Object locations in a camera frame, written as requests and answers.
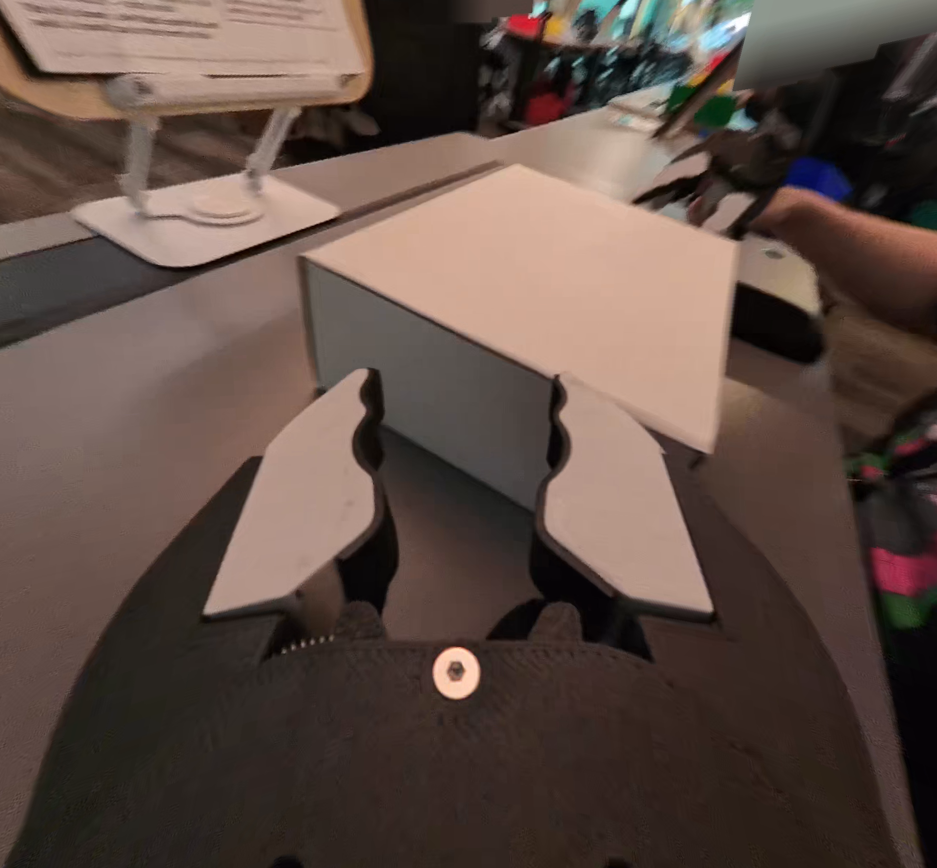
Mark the green storage bin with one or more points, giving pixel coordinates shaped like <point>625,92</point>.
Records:
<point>714,110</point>

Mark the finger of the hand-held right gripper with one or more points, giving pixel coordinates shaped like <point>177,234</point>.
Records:
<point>681,176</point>

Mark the blue storage bin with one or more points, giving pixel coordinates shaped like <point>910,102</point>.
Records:
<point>823,180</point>

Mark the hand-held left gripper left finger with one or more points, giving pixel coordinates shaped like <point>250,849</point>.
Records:
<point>300,502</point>

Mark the person's right forearm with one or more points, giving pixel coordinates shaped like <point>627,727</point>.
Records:
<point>864,253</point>

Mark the wooden display board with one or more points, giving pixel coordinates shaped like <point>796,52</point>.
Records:
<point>344,88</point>

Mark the pink green patterned cloth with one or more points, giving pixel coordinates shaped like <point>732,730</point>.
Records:
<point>900,575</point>

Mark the white cardboard box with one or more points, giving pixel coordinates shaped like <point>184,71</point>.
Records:
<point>542,275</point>

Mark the black textured pad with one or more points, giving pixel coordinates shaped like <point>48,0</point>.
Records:
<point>776,326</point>

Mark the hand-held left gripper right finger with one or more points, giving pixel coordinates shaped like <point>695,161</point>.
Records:
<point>622,509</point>

